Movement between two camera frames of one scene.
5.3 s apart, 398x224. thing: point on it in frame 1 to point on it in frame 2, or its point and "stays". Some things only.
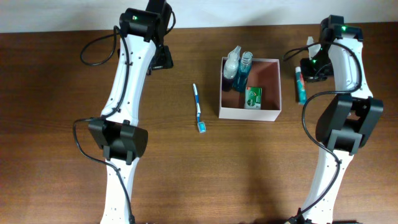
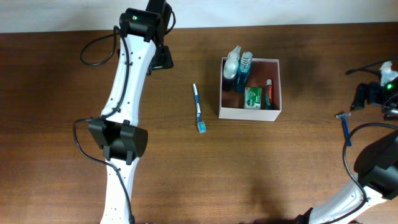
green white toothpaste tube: (300, 86) to (268, 98)
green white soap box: (253, 98) stays
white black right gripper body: (318, 69) to (379, 96)
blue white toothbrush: (201, 125) stays
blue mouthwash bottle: (240, 82) stays
